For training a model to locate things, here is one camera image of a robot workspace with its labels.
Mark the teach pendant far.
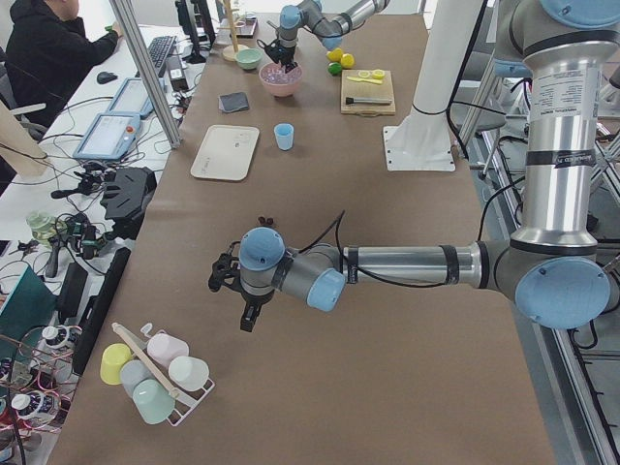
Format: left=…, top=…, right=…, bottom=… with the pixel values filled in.
left=108, top=77, right=153, bottom=119

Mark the teach pendant near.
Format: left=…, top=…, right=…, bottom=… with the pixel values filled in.
left=73, top=111, right=141, bottom=161

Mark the white cup on rack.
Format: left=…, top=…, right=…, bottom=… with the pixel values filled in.
left=168, top=356, right=210, bottom=391

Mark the yellow plastic knife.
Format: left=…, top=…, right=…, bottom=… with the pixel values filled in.
left=346, top=76, right=384, bottom=85

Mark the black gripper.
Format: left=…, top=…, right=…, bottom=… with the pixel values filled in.
left=207, top=252, right=274, bottom=331
left=264, top=38, right=297, bottom=74

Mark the aluminium frame post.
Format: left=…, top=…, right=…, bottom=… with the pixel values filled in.
left=109, top=0, right=181, bottom=148

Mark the mint cup on rack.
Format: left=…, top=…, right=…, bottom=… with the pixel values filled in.
left=132, top=379, right=175, bottom=424

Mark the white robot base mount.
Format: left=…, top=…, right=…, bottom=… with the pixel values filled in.
left=384, top=0, right=486, bottom=171

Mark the person in black hoodie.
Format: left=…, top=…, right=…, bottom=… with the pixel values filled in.
left=6, top=0, right=122, bottom=127

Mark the black computer mouse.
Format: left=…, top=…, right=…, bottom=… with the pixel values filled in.
left=96, top=72, right=118, bottom=84

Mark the yellow lemon near board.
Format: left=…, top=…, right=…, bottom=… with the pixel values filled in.
left=340, top=53, right=356, bottom=69

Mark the yellow cup on rack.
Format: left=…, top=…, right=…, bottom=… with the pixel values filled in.
left=100, top=343, right=133, bottom=386

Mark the wooden cutting board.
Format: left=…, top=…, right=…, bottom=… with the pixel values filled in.
left=340, top=70, right=396, bottom=116

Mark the mint green bowl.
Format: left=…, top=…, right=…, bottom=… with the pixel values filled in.
left=235, top=48, right=263, bottom=71

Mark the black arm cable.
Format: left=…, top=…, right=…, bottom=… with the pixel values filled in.
left=225, top=208, right=451, bottom=290
left=255, top=18, right=292, bottom=62

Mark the pink bowl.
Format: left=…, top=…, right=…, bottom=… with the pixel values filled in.
left=259, top=63, right=303, bottom=97

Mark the steel muddler black tip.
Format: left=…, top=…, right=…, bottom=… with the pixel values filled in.
left=345, top=97, right=392, bottom=106

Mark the black gripper part on desk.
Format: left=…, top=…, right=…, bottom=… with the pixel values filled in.
left=100, top=167, right=157, bottom=239

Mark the yellow lemon outer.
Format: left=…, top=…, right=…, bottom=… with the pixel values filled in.
left=325, top=47, right=344, bottom=62

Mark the teach pendant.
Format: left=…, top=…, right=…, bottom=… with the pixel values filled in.
left=73, top=111, right=141, bottom=161
left=108, top=77, right=153, bottom=119

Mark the grey cup on rack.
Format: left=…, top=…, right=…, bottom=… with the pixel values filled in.
left=120, top=359, right=151, bottom=398

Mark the grey folded cloth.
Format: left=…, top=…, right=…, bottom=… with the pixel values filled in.
left=218, top=92, right=250, bottom=113

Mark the pile of ice cubes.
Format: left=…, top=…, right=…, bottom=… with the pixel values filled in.
left=260, top=63, right=302, bottom=85

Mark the cream rabbit tray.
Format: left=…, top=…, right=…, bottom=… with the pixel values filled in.
left=190, top=125, right=260, bottom=181

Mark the black keyboard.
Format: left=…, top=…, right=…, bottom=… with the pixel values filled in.
left=147, top=36, right=176, bottom=78

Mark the white cup rack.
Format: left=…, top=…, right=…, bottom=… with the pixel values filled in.
left=111, top=323, right=216, bottom=427

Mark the wooden mug tree stand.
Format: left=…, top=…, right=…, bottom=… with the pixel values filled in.
left=216, top=0, right=248, bottom=62

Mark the pink cup on rack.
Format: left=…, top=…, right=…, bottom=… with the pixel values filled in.
left=146, top=332, right=189, bottom=368

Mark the green lime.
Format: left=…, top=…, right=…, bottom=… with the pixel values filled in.
left=327, top=62, right=342, bottom=76

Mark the light blue cup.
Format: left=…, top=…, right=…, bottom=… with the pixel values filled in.
left=273, top=123, right=295, bottom=151

